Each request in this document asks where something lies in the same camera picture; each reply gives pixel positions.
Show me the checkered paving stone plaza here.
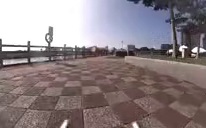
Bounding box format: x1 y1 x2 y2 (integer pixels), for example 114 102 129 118
0 55 206 128

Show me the signpost with life ring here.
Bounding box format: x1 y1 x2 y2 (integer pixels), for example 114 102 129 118
44 25 55 62

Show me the dark wooden rail fence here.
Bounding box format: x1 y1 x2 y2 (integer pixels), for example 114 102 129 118
0 38 109 69

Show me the group of trees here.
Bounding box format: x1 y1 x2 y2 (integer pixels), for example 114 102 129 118
177 0 206 60

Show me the white parasol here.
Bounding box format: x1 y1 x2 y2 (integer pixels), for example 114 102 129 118
190 46 206 56
178 44 189 60
167 48 179 56

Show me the river water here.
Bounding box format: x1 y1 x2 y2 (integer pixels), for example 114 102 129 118
0 56 53 68

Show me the distant building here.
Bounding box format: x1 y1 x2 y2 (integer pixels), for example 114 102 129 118
127 44 137 52
160 43 174 51

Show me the tall tree with slim trunk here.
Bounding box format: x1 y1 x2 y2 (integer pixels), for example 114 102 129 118
126 0 192 60

